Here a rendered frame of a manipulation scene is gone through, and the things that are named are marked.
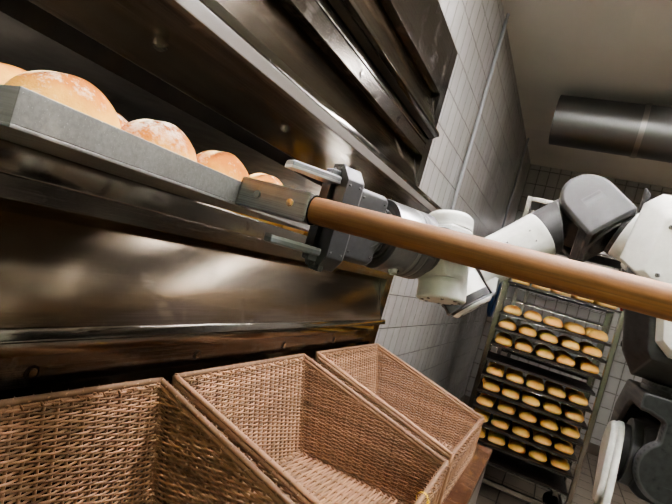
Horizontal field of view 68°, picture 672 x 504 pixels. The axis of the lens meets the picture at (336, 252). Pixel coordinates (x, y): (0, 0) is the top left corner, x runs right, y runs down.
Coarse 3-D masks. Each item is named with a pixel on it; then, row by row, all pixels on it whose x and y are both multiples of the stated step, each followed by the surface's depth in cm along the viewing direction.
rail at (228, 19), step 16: (208, 0) 65; (224, 16) 68; (240, 32) 71; (256, 48) 75; (272, 64) 80; (320, 96) 95; (336, 112) 102; (352, 128) 110; (368, 144) 119; (384, 160) 130; (400, 176) 144
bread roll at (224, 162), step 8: (208, 152) 56; (216, 152) 56; (224, 152) 57; (200, 160) 55; (208, 160) 55; (216, 160) 55; (224, 160) 56; (232, 160) 57; (216, 168) 55; (224, 168) 56; (232, 168) 57; (240, 168) 58; (232, 176) 57; (240, 176) 58; (248, 176) 60
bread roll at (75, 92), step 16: (16, 80) 36; (32, 80) 36; (48, 80) 36; (64, 80) 37; (80, 80) 39; (48, 96) 36; (64, 96) 37; (80, 96) 38; (96, 96) 39; (96, 112) 39; (112, 112) 41
